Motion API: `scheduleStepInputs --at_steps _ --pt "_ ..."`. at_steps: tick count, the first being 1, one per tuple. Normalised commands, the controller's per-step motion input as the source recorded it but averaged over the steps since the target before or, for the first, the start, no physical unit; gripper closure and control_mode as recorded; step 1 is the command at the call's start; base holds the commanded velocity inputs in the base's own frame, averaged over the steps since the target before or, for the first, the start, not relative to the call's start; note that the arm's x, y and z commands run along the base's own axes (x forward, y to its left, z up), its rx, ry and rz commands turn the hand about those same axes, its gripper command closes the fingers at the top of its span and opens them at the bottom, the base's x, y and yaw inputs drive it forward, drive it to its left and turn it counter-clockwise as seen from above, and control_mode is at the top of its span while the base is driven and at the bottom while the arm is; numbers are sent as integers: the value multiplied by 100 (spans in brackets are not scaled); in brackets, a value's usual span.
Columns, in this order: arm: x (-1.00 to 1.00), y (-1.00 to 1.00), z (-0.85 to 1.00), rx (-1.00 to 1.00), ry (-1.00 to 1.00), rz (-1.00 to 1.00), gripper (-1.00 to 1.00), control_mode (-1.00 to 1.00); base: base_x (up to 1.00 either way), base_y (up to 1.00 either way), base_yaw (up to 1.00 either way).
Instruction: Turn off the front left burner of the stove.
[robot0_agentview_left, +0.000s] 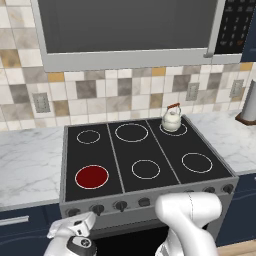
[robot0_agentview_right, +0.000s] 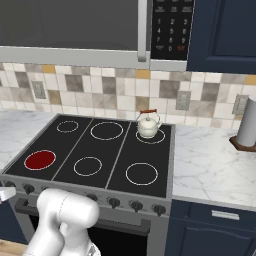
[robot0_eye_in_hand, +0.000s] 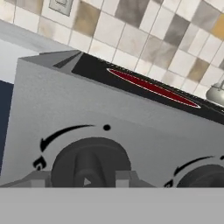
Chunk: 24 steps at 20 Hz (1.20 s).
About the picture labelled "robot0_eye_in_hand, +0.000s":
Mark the silver kettle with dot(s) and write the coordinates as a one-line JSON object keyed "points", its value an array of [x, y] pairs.
{"points": [[216, 94]]}

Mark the grey stove with black hob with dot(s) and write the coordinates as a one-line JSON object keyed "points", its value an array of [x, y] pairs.
{"points": [[122, 128]]}

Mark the white wall socket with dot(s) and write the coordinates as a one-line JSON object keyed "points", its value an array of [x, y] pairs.
{"points": [[60, 5]]}

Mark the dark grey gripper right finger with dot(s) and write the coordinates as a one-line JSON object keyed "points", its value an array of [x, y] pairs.
{"points": [[125, 178]]}

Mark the dark grey stove knob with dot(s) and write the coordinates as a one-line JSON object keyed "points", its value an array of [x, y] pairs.
{"points": [[90, 163], [204, 176]]}

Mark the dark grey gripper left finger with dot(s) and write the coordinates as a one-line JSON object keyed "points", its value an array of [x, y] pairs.
{"points": [[37, 178]]}

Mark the dark blue cupboard front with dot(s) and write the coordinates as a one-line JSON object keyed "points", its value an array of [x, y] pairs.
{"points": [[5, 122]]}

